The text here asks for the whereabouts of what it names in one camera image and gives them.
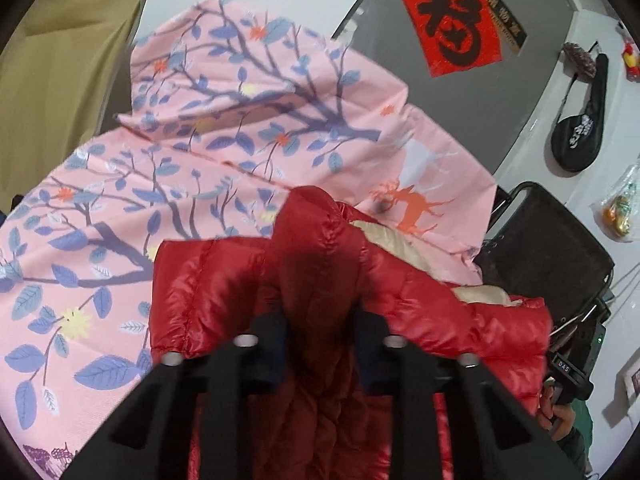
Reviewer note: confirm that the red paper character decoration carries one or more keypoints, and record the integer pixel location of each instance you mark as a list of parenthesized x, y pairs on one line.
[(455, 35)]

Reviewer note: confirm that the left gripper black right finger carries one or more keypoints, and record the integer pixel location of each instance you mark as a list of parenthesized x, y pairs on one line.
[(491, 435)]

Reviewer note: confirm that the hanging plastic bag ornament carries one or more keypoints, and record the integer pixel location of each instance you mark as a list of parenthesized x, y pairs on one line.
[(617, 212)]

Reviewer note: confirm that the red puffer jacket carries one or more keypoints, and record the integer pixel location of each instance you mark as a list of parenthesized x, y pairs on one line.
[(317, 268)]

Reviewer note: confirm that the pink floral bed sheet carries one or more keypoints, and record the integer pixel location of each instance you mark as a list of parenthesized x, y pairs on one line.
[(231, 108)]

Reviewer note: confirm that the black racket bag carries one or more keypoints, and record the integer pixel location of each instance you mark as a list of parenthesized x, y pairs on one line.
[(576, 140)]

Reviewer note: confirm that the black chair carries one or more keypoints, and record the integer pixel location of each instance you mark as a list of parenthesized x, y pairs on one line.
[(536, 248)]

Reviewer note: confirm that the grey door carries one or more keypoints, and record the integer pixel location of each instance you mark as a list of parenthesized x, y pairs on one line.
[(485, 108)]

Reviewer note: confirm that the person's right hand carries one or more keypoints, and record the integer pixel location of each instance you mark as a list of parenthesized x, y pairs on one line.
[(556, 419)]

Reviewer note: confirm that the olive brown cloth cover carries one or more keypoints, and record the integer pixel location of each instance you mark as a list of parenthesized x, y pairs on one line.
[(57, 71)]

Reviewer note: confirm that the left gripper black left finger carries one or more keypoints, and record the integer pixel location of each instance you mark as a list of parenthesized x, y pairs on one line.
[(189, 403)]

